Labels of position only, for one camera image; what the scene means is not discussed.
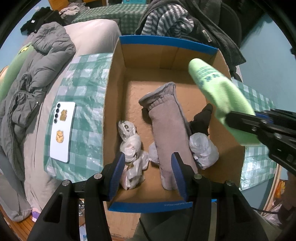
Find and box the white bed duvet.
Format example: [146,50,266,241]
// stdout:
[1,19,121,222]

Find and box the green plush pillow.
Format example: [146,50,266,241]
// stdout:
[1,43,34,101]

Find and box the white smartphone with stickers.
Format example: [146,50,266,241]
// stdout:
[50,101,76,163]

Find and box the black clothes pile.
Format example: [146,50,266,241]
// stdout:
[20,7,66,35]

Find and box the light grey sock ball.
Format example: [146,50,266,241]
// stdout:
[148,142,160,165]

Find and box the dark grey fleece jacket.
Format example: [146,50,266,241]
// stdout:
[135,1,246,80]

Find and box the green checkered bedding far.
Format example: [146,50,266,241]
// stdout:
[72,4,148,35]

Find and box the blue cardboard box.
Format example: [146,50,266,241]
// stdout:
[103,35,245,213]

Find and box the lime green microfiber cloth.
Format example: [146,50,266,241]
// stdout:
[189,58,260,146]

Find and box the striped grey sweater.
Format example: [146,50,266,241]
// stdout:
[140,4,194,38]

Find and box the green checkered tablecloth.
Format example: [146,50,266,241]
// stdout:
[44,53,276,190]

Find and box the black sock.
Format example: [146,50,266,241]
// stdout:
[189,103,213,136]

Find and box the grey puffer jacket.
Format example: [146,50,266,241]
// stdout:
[0,22,77,181]

